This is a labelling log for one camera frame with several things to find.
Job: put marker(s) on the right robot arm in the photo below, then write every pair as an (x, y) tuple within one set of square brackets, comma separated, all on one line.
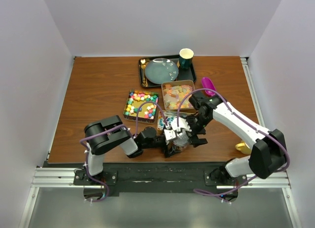
[(268, 152)]

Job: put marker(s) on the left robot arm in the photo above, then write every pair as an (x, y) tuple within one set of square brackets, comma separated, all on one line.
[(104, 135)]

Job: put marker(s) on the black serving tray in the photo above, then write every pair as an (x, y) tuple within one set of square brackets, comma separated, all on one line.
[(183, 74)]

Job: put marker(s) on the clear glass jar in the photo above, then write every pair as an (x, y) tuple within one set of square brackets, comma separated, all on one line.
[(177, 149)]

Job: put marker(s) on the gold tin of star candies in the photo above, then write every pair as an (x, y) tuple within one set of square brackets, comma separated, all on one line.
[(141, 102)]

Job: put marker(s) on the gold spoon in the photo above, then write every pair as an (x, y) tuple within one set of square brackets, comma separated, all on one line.
[(143, 66)]

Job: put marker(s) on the tin of lollipops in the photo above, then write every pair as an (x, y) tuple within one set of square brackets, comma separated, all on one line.
[(169, 116)]

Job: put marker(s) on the yellow mug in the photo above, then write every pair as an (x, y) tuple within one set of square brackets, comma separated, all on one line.
[(243, 148)]

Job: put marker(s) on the dark green cup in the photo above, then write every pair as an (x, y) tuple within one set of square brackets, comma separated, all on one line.
[(185, 58)]

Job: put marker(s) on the aluminium frame rail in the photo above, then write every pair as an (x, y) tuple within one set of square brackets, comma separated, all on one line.
[(59, 199)]

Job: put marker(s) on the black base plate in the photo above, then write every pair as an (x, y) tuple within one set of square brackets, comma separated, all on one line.
[(173, 177)]

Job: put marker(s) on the purple plastic scoop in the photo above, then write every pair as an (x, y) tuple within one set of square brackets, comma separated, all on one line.
[(208, 84)]

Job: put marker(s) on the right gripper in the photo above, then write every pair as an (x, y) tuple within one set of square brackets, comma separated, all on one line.
[(193, 138)]

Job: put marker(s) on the silver jar lid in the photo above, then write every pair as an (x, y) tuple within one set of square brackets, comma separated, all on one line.
[(182, 140)]

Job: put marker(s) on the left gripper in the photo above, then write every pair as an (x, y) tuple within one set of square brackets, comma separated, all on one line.
[(171, 150)]

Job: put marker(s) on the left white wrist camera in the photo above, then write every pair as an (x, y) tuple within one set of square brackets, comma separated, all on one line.
[(170, 135)]

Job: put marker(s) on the blue ceramic plate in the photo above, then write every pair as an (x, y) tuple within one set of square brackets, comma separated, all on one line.
[(161, 70)]

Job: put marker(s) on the tin of gummy candies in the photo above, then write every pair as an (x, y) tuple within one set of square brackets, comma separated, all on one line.
[(174, 92)]

